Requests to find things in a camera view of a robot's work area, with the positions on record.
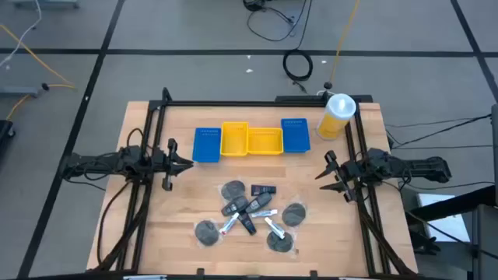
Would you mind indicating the dark grey tube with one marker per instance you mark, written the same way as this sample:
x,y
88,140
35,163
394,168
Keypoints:
x,y
258,202
234,206

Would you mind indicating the white toothpaste tube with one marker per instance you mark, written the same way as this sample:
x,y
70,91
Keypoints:
x,y
274,228
229,224
264,213

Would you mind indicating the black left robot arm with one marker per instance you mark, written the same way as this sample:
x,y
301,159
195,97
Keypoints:
x,y
101,160

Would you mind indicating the blue plastic basket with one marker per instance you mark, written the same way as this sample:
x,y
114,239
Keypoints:
x,y
207,145
295,136

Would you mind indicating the round dark pad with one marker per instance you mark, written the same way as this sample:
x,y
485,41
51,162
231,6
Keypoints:
x,y
278,243
232,190
206,232
293,214

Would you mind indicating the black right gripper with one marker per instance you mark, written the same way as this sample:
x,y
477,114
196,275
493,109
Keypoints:
x,y
348,173

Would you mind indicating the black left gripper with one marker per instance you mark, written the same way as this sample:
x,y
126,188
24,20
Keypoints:
x,y
169,163

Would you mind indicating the yellow wipes canister white lid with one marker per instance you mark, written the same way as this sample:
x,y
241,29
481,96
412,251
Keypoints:
x,y
336,114

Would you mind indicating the black metal table frame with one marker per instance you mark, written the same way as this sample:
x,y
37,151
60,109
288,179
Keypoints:
x,y
249,103

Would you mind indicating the small black tube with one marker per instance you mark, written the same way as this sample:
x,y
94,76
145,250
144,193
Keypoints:
x,y
263,190

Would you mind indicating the grey tube with blue cap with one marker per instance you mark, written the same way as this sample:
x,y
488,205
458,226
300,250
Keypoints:
x,y
247,223

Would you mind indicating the grey floor base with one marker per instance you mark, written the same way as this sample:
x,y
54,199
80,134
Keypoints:
x,y
17,91

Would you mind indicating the yellow plastic basket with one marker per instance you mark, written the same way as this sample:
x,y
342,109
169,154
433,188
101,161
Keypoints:
x,y
265,142
234,140

